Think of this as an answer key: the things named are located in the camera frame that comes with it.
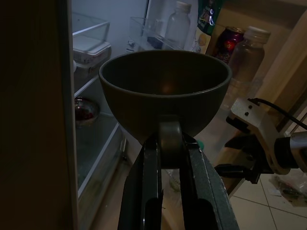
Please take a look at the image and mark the stainless steel fridge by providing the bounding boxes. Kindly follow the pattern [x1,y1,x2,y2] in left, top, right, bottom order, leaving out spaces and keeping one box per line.
[0,0,154,230]

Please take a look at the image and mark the white-lined fridge door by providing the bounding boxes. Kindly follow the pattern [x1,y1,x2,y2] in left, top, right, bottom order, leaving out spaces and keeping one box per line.
[129,0,307,195]

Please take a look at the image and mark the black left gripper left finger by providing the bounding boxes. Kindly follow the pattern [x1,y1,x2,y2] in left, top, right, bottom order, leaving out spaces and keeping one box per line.
[117,134,165,230]

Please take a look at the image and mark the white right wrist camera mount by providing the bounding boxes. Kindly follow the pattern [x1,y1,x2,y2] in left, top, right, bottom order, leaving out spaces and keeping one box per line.
[226,97,300,175]

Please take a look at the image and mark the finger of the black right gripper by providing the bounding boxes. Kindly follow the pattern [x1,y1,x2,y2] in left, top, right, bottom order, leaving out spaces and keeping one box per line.
[214,163,247,178]
[224,135,252,158]

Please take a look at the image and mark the clear bottle white cap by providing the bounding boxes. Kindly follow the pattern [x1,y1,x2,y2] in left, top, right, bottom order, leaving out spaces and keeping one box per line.
[224,25,272,104]
[165,1,192,51]

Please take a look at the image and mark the clear crisper drawer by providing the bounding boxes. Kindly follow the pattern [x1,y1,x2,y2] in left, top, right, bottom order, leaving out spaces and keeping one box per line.
[76,112,129,201]

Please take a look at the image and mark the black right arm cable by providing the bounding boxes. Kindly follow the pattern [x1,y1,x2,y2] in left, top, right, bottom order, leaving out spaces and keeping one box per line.
[248,97,307,127]

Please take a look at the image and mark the clear bag of items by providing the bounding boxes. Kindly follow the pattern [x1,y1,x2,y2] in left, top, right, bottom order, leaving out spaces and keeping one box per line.
[268,171,307,208]

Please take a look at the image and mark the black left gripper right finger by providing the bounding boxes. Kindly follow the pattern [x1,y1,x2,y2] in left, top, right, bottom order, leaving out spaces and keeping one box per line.
[180,134,239,230]

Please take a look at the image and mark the green snack bag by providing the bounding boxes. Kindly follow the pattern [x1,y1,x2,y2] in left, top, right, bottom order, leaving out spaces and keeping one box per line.
[191,0,223,55]

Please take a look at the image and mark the dark round mug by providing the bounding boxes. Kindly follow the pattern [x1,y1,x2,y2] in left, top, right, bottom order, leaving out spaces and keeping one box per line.
[99,49,233,170]

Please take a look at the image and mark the white lidded food container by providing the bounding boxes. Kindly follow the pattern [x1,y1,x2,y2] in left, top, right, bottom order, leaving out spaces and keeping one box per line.
[72,41,112,67]

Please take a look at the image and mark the dark purple package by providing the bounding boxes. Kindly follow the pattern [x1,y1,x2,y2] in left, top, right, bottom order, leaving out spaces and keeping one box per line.
[146,35,166,48]

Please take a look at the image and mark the wrapped bowl of red food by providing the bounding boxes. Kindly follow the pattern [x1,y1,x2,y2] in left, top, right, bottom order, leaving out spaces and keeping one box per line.
[74,96,100,127]

